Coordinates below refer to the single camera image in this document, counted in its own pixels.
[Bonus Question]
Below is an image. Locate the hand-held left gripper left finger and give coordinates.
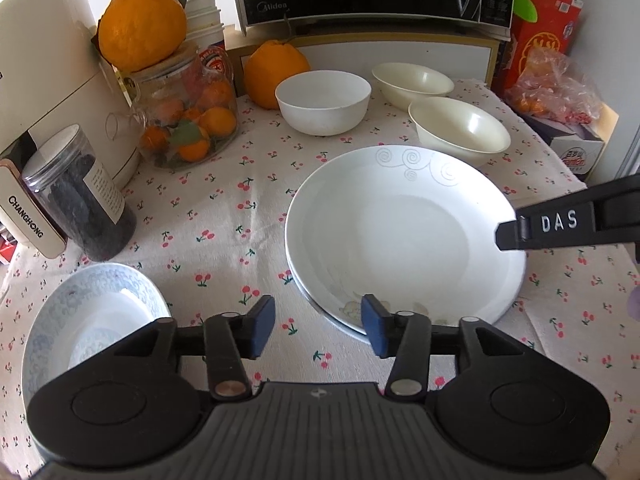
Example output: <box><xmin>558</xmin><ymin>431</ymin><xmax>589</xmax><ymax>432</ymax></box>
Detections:
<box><xmin>131</xmin><ymin>294</ymin><xmax>277</xmax><ymax>402</ymax></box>

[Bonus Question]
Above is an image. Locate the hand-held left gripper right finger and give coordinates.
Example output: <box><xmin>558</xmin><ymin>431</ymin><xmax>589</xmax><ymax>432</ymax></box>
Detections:
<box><xmin>360</xmin><ymin>293</ymin><xmax>507</xmax><ymax>397</ymax></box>

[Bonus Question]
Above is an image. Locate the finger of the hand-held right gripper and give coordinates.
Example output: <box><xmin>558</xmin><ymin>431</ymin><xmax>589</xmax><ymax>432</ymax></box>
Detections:
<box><xmin>495</xmin><ymin>191</ymin><xmax>598</xmax><ymax>252</ymax></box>

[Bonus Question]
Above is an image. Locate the white plate with swirl print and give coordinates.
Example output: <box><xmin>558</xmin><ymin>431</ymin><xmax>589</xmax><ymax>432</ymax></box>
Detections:
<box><xmin>284</xmin><ymin>145</ymin><xmax>529</xmax><ymax>329</ymax></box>

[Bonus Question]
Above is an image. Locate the cream bowl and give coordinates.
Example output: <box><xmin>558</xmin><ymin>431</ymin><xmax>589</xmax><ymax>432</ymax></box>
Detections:
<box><xmin>408</xmin><ymin>96</ymin><xmax>512</xmax><ymax>169</ymax></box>
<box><xmin>371</xmin><ymin>62</ymin><xmax>455</xmax><ymax>111</ymax></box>

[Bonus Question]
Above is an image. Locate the blue and white carton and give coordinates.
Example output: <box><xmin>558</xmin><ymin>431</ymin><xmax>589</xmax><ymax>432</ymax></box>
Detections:
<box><xmin>520</xmin><ymin>104</ymin><xmax>621</xmax><ymax>184</ymax></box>

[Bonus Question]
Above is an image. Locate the cherry print tablecloth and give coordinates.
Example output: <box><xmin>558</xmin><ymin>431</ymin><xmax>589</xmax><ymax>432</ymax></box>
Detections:
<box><xmin>0</xmin><ymin>77</ymin><xmax>640</xmax><ymax>476</ymax></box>

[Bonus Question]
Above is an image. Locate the plastic bag of small oranges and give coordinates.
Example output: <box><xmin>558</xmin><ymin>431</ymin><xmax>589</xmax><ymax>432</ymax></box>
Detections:
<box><xmin>504</xmin><ymin>46</ymin><xmax>604</xmax><ymax>124</ymax></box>

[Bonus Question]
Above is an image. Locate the blue patterned bowl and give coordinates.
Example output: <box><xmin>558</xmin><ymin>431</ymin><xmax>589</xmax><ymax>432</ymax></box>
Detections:
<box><xmin>20</xmin><ymin>262</ymin><xmax>174</xmax><ymax>413</ymax></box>

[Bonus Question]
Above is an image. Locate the red cardboard box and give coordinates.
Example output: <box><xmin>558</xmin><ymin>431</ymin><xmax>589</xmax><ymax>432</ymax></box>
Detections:
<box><xmin>492</xmin><ymin>0</ymin><xmax>584</xmax><ymax>93</ymax></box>

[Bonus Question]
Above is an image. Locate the clear jar of dark fruit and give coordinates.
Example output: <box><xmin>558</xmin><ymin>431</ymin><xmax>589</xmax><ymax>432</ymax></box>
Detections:
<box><xmin>20</xmin><ymin>123</ymin><xmax>139</xmax><ymax>262</ymax></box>

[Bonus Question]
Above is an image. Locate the glass jar of small oranges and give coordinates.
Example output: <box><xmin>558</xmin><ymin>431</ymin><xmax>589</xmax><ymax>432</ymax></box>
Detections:
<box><xmin>107</xmin><ymin>44</ymin><xmax>239</xmax><ymax>171</ymax></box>

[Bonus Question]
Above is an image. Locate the white bowl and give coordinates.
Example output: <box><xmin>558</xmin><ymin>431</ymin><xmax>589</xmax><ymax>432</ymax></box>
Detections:
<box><xmin>274</xmin><ymin>70</ymin><xmax>372</xmax><ymax>136</ymax></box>

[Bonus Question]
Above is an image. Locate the orange with stem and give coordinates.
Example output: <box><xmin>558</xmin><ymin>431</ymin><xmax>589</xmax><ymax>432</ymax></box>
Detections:
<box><xmin>243</xmin><ymin>35</ymin><xmax>311</xmax><ymax>110</ymax></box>

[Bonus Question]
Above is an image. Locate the white shelf with wooden edge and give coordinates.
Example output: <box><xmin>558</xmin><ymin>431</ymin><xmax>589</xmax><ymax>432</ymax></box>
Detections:
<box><xmin>223</xmin><ymin>24</ymin><xmax>512</xmax><ymax>97</ymax></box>

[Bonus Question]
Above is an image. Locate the red instant noodle cup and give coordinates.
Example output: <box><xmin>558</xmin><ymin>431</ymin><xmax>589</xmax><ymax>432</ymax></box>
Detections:
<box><xmin>197</xmin><ymin>45</ymin><xmax>227</xmax><ymax>75</ymax></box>

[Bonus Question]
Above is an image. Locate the stack of white paper cups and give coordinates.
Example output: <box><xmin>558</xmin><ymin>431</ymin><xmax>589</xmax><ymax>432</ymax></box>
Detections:
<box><xmin>184</xmin><ymin>0</ymin><xmax>226</xmax><ymax>52</ymax></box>

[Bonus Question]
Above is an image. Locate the large orange with leaves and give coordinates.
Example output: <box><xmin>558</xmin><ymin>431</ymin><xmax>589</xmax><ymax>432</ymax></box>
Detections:
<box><xmin>97</xmin><ymin>0</ymin><xmax>192</xmax><ymax>73</ymax></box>

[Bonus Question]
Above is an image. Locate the white kitchen appliance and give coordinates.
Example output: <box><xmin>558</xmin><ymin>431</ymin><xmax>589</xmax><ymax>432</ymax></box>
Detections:
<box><xmin>0</xmin><ymin>0</ymin><xmax>142</xmax><ymax>261</ymax></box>

